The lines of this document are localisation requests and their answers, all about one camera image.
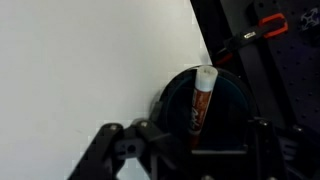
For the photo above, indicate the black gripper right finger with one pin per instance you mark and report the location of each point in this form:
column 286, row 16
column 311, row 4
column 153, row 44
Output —
column 269, row 153

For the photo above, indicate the red marker with white cap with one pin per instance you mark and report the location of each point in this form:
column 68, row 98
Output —
column 204, row 84

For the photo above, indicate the orange black clamp far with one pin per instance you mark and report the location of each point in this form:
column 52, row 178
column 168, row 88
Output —
column 267, row 27

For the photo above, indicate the black perforated mounting board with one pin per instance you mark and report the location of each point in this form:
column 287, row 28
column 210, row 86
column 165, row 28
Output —
column 283, row 72

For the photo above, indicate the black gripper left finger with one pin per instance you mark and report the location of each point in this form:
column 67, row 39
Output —
column 161, row 155

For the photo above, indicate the dark blue mug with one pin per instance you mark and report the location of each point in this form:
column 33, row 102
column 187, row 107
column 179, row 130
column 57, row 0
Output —
column 231, row 106

